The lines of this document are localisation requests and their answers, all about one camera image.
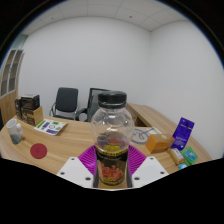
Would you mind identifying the white grey mug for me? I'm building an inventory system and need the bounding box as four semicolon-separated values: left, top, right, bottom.
5;118;24;145

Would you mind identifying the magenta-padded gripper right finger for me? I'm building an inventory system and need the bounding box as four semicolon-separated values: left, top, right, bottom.
125;144;170;189

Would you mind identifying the purple packet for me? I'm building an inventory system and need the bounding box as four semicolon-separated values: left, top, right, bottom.
171;116;195;151

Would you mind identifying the small tan box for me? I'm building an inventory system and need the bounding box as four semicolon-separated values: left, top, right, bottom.
167;147;186;166

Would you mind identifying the wooden side desk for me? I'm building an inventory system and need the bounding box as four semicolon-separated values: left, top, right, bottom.
126;102;178;134

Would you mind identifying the large dark brown carton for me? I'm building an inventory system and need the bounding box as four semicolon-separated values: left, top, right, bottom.
20;94;45;127

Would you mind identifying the white green purple leaflet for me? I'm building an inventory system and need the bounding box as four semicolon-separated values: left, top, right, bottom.
33;118;68;136

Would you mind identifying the orange cardboard box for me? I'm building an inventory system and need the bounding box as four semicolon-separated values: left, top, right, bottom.
145;133;176;154

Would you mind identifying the coiled cable white sheet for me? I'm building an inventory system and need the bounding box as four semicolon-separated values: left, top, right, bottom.
130;126;162;147

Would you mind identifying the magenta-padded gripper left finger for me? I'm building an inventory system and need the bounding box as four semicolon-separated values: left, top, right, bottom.
56;146;99;189

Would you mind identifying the clear drink bottle black cap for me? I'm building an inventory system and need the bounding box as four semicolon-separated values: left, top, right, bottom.
90;90;136;188

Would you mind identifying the flat round red coaster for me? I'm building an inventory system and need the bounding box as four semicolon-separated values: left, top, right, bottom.
29;142;48;160

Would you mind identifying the black office chair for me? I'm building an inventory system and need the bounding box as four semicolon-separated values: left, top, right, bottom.
49;87;80;121

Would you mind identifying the green flat box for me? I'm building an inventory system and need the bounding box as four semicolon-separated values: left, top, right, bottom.
180;146;199;167

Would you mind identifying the grey mesh office chair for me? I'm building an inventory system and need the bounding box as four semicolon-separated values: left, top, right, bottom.
75;87;111;123

